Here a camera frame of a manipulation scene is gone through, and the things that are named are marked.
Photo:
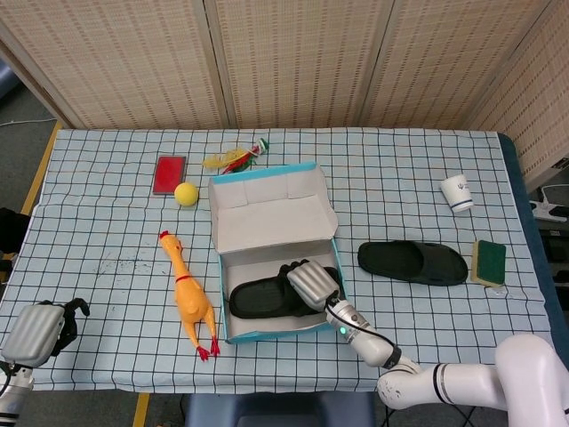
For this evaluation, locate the checked light blue tablecloth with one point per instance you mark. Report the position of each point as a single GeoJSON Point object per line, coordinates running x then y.
{"type": "Point", "coordinates": [111, 222]}

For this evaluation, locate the red pad with dark frame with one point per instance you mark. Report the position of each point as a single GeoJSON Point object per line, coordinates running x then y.
{"type": "Point", "coordinates": [169, 174]}

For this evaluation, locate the blue cardboard shoe box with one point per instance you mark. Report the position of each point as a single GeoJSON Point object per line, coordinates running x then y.
{"type": "Point", "coordinates": [266, 222]}

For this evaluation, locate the colourful feather shuttlecock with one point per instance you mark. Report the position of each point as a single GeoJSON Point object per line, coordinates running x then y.
{"type": "Point", "coordinates": [226, 159]}

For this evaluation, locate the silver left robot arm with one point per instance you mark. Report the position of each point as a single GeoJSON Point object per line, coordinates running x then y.
{"type": "Point", "coordinates": [13, 391]}

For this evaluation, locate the yellow rubber chicken toy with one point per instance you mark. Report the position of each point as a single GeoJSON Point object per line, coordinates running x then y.
{"type": "Point", "coordinates": [191, 302]}

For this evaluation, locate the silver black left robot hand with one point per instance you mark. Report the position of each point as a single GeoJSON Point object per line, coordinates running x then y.
{"type": "Point", "coordinates": [35, 333]}

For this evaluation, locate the white paper cup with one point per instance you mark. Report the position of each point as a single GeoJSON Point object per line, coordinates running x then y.
{"type": "Point", "coordinates": [457, 193]}

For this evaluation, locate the white power strip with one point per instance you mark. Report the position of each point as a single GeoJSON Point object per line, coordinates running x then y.
{"type": "Point", "coordinates": [551, 212]}

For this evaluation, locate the green yellow sponge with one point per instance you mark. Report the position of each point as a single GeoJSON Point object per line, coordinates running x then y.
{"type": "Point", "coordinates": [491, 260]}

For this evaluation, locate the blue chair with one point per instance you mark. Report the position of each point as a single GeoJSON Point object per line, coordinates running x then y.
{"type": "Point", "coordinates": [275, 411]}

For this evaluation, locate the black rubber slipper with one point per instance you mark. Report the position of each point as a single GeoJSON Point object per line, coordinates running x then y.
{"type": "Point", "coordinates": [258, 298]}
{"type": "Point", "coordinates": [391, 262]}

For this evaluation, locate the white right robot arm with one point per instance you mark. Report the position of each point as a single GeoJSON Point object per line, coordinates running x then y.
{"type": "Point", "coordinates": [378, 347]}

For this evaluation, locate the woven bamboo folding screen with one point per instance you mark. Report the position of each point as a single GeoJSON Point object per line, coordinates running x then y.
{"type": "Point", "coordinates": [302, 58]}

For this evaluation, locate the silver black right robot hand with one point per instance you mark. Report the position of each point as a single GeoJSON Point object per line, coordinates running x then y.
{"type": "Point", "coordinates": [313, 284]}

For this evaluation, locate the yellow foam ball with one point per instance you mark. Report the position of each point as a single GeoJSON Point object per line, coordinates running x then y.
{"type": "Point", "coordinates": [186, 194]}

